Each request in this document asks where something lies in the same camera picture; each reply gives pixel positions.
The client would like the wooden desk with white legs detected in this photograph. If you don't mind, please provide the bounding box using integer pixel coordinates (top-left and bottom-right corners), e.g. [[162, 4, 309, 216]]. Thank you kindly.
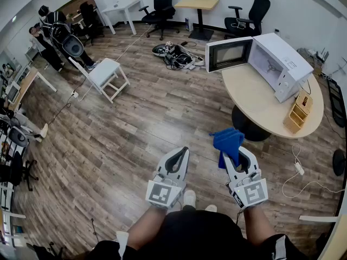
[[8, 67, 58, 111]]

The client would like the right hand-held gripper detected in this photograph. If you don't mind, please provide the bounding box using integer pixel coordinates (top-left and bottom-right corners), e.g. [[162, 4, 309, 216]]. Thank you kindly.
[[221, 146, 269, 210]]

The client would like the person's right forearm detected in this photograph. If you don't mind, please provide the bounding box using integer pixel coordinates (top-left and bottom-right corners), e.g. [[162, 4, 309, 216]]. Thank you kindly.
[[242, 203, 277, 246]]

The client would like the pile of equipment and cables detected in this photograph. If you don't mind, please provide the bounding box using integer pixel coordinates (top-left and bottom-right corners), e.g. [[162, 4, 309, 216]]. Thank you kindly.
[[151, 40, 205, 71]]

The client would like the wooden table with black leg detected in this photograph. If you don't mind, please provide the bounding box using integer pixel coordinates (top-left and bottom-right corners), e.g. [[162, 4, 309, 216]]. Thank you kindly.
[[174, 0, 220, 42]]

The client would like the white wooden chair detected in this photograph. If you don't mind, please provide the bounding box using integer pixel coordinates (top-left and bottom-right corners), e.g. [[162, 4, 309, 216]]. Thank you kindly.
[[68, 57, 131, 104]]

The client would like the white power adapter with cable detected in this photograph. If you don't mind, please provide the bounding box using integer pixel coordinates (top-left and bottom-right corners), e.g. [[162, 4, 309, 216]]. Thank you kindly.
[[281, 142, 345, 199]]

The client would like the white microwave oven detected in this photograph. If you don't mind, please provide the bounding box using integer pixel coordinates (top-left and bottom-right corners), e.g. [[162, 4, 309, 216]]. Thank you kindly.
[[204, 32, 314, 104]]

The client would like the person's black clothing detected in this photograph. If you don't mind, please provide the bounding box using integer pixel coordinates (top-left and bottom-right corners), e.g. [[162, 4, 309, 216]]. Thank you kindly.
[[62, 209, 310, 260]]

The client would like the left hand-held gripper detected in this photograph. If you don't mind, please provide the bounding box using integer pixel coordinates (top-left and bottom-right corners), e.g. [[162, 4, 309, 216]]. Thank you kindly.
[[145, 146, 190, 210]]

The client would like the wicker desk organizer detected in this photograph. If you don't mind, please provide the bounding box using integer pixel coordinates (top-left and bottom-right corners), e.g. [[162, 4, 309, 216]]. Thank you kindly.
[[282, 90, 314, 134]]

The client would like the black router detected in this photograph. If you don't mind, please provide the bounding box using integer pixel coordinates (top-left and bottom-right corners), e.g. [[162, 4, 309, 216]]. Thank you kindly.
[[314, 47, 330, 63]]

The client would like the clear glass microwave turntable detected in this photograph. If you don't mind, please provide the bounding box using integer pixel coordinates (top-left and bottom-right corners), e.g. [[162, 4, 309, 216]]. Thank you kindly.
[[222, 63, 275, 114]]

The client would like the white floor cable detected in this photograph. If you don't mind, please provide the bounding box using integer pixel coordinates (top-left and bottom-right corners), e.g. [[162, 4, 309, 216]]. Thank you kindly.
[[115, 27, 152, 62]]

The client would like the black round table pedestal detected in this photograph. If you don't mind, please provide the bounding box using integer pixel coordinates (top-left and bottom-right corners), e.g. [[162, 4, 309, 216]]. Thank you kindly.
[[232, 104, 272, 142]]

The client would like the black floor fan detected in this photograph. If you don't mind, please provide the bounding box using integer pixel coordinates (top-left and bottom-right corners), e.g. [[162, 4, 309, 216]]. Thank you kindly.
[[332, 148, 346, 177]]

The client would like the person's left forearm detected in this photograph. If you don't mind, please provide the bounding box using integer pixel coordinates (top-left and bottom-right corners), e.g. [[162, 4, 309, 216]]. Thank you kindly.
[[126, 204, 168, 250]]

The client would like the blue cloth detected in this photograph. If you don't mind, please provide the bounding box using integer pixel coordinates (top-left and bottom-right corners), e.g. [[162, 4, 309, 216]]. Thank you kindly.
[[209, 127, 246, 170]]

